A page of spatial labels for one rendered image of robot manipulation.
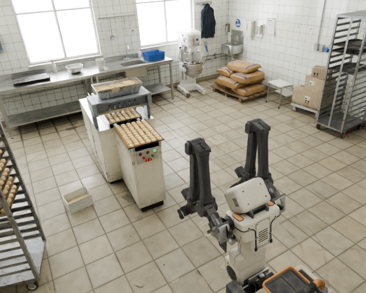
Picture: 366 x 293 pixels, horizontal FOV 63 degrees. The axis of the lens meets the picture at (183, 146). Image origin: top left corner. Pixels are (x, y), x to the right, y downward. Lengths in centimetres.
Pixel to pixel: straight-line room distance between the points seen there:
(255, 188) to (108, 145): 245
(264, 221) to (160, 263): 158
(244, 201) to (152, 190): 195
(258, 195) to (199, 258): 154
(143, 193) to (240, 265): 177
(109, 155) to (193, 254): 162
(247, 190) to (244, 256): 45
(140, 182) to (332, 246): 207
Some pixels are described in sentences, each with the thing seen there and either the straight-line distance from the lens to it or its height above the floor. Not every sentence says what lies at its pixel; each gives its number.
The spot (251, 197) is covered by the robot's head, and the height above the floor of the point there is 134.
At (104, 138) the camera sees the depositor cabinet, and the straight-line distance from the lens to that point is 374.
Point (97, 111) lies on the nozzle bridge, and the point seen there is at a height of 106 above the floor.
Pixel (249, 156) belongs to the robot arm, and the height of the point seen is 138.
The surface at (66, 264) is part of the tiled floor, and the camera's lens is 334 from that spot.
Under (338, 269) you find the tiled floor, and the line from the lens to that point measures 327.
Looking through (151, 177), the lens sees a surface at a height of 47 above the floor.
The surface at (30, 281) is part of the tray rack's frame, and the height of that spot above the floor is 13.
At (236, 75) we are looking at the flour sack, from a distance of 656.
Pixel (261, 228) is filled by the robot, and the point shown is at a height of 116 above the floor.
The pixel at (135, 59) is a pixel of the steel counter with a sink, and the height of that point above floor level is 88.
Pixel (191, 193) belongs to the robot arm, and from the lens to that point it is 179.
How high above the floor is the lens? 239
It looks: 30 degrees down
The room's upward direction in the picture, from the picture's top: 3 degrees counter-clockwise
